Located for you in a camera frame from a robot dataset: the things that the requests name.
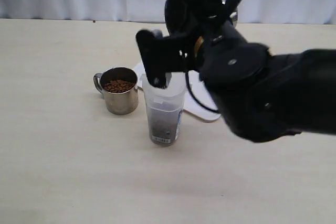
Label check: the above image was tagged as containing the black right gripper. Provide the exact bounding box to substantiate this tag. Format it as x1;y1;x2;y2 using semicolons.
135;11;228;88

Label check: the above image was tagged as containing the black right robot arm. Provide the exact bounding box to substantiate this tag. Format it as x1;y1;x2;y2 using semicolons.
135;0;335;143

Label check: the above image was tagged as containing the clear plastic tall container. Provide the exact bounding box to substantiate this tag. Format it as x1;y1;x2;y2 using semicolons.
140;73;187;146

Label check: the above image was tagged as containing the white plastic tray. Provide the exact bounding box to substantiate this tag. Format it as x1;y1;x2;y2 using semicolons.
133;62;220;122

